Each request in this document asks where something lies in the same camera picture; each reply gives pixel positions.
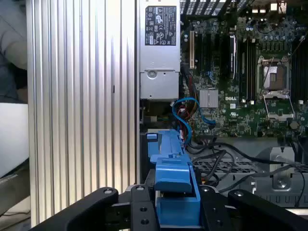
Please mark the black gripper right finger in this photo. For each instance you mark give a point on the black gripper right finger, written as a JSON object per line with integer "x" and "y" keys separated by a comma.
{"x": 260, "y": 211}

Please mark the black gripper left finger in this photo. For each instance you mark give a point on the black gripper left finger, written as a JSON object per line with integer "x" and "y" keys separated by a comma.
{"x": 79, "y": 211}

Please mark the hard disk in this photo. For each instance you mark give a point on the hard disk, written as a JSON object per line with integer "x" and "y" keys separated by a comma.
{"x": 173, "y": 173}

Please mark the metal disk bay cage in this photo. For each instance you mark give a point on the metal disk bay cage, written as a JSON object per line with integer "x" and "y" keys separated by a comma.
{"x": 279, "y": 183}

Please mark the black RAM slot bank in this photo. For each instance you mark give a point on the black RAM slot bank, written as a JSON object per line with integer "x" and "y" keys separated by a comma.
{"x": 299, "y": 72}
{"x": 247, "y": 69}

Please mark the white expansion slot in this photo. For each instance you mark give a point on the white expansion slot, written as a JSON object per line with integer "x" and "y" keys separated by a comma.
{"x": 191, "y": 50}

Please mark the black PC case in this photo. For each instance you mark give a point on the black PC case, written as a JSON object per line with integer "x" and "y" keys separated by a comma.
{"x": 250, "y": 142}

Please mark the green motherboard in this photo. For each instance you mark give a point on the green motherboard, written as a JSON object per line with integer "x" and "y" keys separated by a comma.
{"x": 240, "y": 115}

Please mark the white panel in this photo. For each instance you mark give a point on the white panel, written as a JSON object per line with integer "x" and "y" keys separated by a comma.
{"x": 13, "y": 137}

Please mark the metal socket cover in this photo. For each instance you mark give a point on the metal socket cover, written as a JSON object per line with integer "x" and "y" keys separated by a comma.
{"x": 276, "y": 95}

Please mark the silver chipset heat sink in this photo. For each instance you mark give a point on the silver chipset heat sink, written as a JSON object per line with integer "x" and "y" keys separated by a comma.
{"x": 208, "y": 98}

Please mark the CPU socket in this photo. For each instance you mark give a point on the CPU socket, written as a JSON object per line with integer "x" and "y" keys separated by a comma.
{"x": 274, "y": 75}

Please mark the thin metal locking lever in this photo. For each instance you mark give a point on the thin metal locking lever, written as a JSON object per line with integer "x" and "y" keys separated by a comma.
{"x": 269, "y": 67}

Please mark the silver power supply unit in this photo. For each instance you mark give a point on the silver power supply unit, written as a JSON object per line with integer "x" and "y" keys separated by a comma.
{"x": 160, "y": 79}

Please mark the person in white shirt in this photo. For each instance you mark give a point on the person in white shirt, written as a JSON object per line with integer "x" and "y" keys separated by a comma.
{"x": 14, "y": 43}

